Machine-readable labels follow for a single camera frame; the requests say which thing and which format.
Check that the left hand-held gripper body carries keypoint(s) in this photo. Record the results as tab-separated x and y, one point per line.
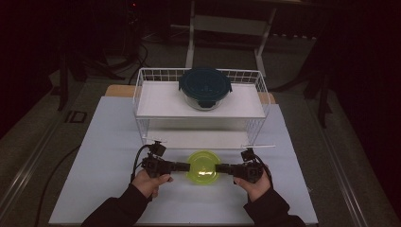
156	165

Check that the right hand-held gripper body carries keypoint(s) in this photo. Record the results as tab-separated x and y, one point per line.
250	171

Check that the yellow-green translucent container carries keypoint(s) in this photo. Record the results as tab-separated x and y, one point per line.
203	168

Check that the dark blue lidded glass container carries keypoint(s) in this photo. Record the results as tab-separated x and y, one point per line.
205	83

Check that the person's right hand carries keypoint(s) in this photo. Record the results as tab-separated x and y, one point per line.
257	189

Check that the person's left hand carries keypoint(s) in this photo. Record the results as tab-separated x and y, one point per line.
146	184

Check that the light blue table mat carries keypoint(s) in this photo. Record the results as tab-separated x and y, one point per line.
94	157

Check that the black floor socket box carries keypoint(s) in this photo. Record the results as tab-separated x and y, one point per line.
76	116

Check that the black metal stand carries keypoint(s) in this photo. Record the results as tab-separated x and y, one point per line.
63	82
323	94

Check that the white metal desk frame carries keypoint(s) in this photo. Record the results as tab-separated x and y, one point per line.
190	47

